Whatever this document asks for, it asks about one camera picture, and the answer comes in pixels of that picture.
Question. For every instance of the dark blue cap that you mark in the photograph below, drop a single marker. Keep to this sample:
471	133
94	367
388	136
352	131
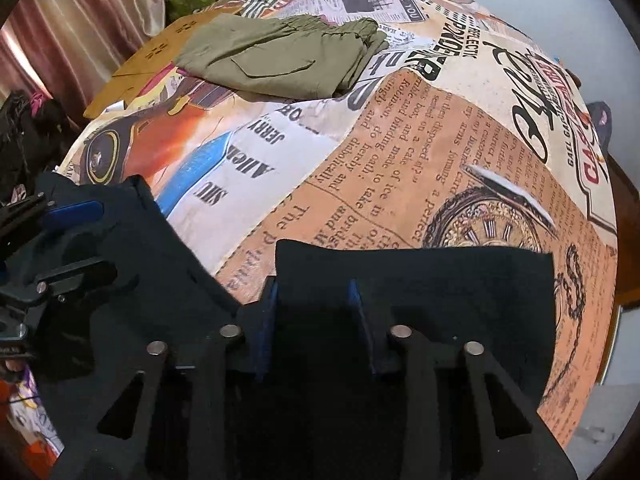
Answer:
600	117

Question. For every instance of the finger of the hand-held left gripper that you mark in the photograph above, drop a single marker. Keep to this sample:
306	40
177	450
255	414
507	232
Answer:
75	271
75	210

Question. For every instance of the brown cardboard sheet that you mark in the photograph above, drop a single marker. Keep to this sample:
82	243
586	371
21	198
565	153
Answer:
145	60

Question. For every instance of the printed blanket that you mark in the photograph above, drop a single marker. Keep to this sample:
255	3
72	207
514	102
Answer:
410	160

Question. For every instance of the olive green pants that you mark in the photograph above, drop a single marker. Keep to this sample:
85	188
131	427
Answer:
280	57

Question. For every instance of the black bag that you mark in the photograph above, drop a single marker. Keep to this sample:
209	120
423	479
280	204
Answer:
30	135

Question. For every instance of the dark pants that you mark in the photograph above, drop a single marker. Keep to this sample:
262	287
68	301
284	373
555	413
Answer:
425	280

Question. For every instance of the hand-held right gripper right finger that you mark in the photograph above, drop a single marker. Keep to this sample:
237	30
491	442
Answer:
361	312

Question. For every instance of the pink curtain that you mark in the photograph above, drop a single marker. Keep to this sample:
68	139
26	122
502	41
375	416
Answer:
75	20

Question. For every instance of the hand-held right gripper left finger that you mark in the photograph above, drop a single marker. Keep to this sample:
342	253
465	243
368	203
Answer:
266	320

